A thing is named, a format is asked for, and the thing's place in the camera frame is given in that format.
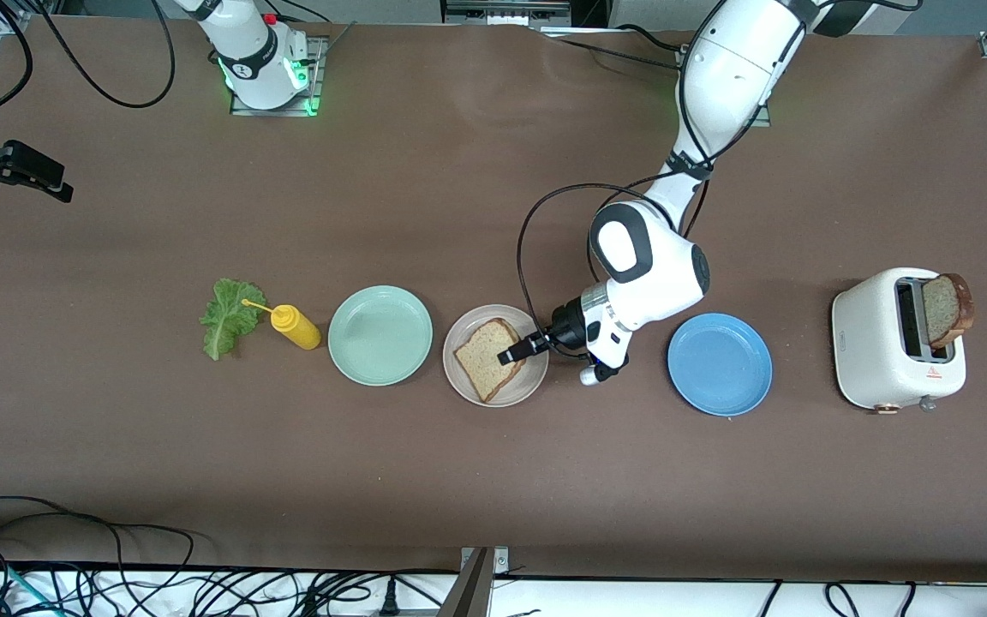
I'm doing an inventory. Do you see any brown bread slice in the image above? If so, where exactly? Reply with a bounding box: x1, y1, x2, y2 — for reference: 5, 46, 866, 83
453, 318, 527, 404
922, 273, 974, 350

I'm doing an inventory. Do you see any green lettuce leaf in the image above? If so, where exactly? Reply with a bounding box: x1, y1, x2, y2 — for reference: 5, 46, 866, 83
200, 279, 269, 362

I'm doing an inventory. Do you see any yellow mustard squeeze bottle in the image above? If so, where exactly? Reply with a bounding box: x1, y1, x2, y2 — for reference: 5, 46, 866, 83
242, 298, 322, 350

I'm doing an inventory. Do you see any beige plate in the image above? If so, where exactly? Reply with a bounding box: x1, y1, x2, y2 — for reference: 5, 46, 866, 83
443, 304, 550, 407

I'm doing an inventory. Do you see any mint green plate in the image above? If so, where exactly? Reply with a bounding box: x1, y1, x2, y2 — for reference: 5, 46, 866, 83
327, 285, 434, 387

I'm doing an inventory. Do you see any blue plate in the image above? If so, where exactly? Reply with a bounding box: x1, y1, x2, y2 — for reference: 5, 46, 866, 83
667, 313, 774, 417

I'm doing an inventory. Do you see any white side bench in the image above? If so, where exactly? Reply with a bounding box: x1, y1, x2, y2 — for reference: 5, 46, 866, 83
0, 566, 987, 617

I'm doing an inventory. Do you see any white toaster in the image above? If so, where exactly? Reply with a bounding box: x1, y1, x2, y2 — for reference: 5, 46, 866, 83
832, 267, 967, 414

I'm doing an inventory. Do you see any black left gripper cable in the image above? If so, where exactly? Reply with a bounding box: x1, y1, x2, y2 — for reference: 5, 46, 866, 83
516, 176, 674, 335

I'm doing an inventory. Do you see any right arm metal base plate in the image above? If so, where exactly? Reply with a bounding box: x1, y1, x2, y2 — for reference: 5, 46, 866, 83
230, 36, 325, 117

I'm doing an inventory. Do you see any grey metal bracket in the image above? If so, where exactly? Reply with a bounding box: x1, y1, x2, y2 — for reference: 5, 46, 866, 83
451, 547, 511, 617

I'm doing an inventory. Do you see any black base cable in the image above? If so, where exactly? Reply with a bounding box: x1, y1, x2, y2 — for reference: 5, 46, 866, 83
545, 30, 683, 71
613, 24, 687, 52

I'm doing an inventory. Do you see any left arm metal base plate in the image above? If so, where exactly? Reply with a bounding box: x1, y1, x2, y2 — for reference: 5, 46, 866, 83
678, 47, 773, 128

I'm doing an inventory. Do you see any grey metal frame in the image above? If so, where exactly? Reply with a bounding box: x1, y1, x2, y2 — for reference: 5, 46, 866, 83
440, 0, 573, 28

